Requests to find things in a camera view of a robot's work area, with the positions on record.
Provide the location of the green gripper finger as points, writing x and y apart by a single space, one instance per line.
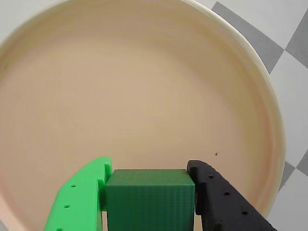
77 204

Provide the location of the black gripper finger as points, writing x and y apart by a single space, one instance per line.
221 204

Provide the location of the dark green dice cube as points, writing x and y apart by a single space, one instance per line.
149 204

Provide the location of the pink round plate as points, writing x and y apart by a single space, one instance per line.
144 84

